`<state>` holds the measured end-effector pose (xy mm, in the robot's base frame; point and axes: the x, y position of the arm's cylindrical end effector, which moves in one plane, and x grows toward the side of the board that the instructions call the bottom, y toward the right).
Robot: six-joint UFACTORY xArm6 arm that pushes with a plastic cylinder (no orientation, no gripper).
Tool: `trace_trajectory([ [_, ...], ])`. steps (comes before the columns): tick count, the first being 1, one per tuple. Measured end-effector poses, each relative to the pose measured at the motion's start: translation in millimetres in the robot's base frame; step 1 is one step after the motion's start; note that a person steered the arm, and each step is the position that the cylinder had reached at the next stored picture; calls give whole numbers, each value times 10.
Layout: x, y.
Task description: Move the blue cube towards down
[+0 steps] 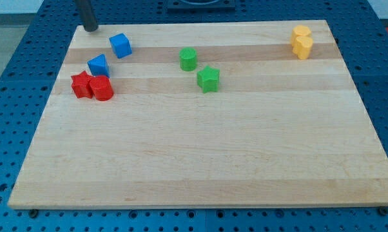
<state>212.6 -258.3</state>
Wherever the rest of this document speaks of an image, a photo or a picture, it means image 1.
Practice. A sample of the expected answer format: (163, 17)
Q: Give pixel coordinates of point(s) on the blue cube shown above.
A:
(120, 45)

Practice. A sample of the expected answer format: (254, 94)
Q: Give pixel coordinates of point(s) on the green star block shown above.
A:
(208, 79)

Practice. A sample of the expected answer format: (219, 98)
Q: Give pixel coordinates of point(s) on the wooden board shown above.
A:
(280, 132)

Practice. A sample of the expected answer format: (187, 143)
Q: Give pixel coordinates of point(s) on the green cylinder block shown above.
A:
(188, 59)

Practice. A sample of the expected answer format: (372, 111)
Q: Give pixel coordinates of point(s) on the red cylinder block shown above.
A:
(101, 87)

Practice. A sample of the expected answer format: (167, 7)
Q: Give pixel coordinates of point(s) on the blue triangular prism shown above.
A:
(99, 66)

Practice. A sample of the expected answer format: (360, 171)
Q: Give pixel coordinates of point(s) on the red star block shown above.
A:
(81, 85)

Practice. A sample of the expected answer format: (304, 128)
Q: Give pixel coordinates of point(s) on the yellow heart block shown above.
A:
(302, 46)

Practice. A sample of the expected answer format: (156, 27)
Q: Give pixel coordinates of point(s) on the yellow hexagon block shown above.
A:
(299, 30)

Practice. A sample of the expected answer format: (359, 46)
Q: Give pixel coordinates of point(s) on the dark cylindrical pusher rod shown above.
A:
(87, 15)

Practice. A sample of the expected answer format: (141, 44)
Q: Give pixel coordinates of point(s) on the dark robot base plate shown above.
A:
(200, 4)

